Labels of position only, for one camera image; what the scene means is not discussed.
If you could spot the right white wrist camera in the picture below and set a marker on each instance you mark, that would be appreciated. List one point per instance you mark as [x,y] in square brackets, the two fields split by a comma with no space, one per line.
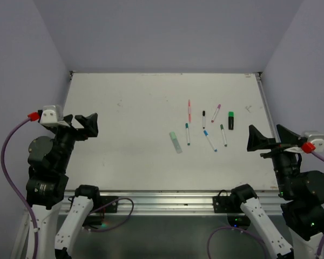
[314,142]

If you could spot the black green highlighter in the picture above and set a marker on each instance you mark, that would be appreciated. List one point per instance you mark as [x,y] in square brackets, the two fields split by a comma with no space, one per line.
[231,120]

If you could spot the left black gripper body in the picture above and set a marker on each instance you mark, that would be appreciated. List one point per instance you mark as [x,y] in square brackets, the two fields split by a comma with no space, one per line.
[66,137]

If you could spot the blue capped white marker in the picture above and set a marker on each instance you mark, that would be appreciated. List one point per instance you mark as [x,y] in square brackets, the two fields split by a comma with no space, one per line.
[210,141]

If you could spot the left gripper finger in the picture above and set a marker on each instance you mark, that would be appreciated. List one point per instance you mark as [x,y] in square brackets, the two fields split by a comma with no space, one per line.
[89,124]
[57,123]

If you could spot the teal capped white marker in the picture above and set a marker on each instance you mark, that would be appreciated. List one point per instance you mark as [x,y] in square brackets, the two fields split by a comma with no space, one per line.
[187,134]

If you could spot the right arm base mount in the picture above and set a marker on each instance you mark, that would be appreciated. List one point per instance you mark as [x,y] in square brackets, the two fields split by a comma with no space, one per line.
[222,204]

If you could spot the black capped white marker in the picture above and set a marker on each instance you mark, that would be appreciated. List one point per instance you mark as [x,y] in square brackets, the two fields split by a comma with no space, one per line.
[203,119]

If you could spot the aluminium rail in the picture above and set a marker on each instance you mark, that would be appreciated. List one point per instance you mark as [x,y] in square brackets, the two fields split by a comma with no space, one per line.
[179,203]

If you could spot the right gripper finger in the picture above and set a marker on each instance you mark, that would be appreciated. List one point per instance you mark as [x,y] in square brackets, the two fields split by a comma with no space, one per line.
[287,136]
[257,141]

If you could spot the dark green capped marker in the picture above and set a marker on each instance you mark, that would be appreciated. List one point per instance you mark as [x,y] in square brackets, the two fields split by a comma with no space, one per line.
[223,135]

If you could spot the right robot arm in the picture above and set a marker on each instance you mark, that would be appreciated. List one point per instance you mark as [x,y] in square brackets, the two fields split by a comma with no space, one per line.
[303,193]

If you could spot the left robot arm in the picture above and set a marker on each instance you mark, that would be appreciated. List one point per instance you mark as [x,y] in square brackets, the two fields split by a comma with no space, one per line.
[48,160]

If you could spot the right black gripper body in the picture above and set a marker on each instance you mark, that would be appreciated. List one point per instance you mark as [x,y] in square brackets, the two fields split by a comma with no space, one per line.
[285,162]

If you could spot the pink pen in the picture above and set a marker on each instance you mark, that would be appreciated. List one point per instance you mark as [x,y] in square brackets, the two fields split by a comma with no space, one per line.
[189,111]

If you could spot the purple capped marker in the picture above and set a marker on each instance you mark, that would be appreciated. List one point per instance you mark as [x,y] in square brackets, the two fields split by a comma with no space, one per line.
[215,113]

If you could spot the light green highlighter body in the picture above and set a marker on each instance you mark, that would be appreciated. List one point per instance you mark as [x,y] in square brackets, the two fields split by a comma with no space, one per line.
[175,142]

